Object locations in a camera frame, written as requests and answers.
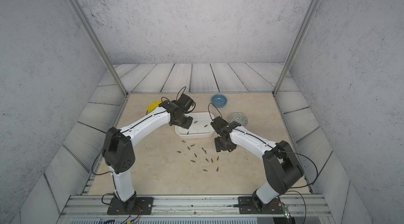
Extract yellow bananas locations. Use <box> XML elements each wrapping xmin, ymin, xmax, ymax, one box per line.
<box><xmin>147</xmin><ymin>101</ymin><xmax>162</xmax><ymax>114</ymax></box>

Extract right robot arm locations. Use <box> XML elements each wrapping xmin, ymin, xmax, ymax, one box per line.
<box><xmin>211</xmin><ymin>116</ymin><xmax>304</xmax><ymax>208</ymax></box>

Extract blue bowl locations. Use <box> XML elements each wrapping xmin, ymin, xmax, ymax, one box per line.
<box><xmin>211</xmin><ymin>94</ymin><xmax>227</xmax><ymax>108</ymax></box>

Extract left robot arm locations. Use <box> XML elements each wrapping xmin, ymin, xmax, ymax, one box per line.
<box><xmin>101</xmin><ymin>94</ymin><xmax>196</xmax><ymax>203</ymax></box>

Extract aluminium rail frame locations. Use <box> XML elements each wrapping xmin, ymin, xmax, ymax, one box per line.
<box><xmin>57</xmin><ymin>193</ymin><xmax>335</xmax><ymax>224</ymax></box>

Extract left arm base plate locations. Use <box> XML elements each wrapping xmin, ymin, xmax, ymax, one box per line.
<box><xmin>107</xmin><ymin>195</ymin><xmax>154</xmax><ymax>216</ymax></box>

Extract green patterned bowl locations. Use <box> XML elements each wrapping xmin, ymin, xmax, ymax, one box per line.
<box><xmin>229</xmin><ymin>112</ymin><xmax>248</xmax><ymax>127</ymax></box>

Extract white storage box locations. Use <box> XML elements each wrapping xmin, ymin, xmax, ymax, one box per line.
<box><xmin>175</xmin><ymin>112</ymin><xmax>215</xmax><ymax>140</ymax></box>

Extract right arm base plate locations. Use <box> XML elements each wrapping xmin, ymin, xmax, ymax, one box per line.
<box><xmin>233</xmin><ymin>196</ymin><xmax>284</xmax><ymax>215</ymax></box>

